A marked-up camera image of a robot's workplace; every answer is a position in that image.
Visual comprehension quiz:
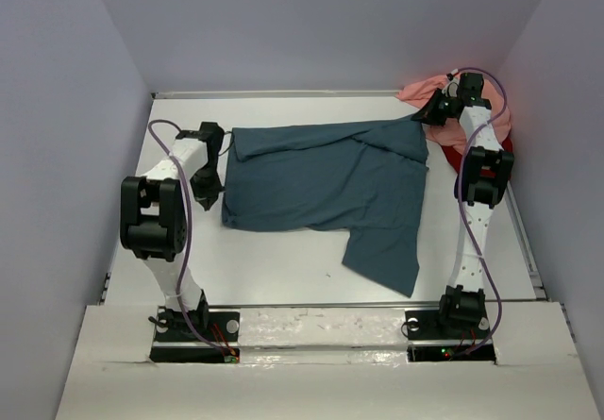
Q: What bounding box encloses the pink t shirt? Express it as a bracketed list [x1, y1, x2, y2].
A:
[395, 74, 513, 152]

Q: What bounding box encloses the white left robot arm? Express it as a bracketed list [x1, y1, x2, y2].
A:
[120, 122, 226, 340]

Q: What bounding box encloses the metal left side rail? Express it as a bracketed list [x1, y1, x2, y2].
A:
[97, 252, 116, 306]

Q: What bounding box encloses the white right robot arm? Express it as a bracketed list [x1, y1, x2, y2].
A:
[411, 69, 514, 293]

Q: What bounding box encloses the metal front table rail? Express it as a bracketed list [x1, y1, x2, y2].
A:
[210, 301, 439, 310]

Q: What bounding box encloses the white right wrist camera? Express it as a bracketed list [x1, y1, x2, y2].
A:
[442, 69, 461, 97]

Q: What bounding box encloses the metal right side rail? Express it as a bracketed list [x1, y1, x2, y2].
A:
[505, 186, 550, 301]

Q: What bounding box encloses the red t shirt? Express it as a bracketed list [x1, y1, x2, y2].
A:
[441, 139, 515, 176]

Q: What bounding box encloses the metal table rail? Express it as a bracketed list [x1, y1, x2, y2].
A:
[210, 301, 439, 310]
[151, 90, 398, 100]

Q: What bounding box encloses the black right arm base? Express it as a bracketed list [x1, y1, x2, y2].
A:
[401, 286, 495, 362]

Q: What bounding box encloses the teal blue t shirt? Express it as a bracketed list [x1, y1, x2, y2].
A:
[221, 117, 428, 296]

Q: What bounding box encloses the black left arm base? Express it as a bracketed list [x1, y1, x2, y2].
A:
[148, 298, 241, 364]

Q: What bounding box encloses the metal back table rail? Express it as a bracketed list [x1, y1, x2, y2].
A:
[151, 90, 398, 100]

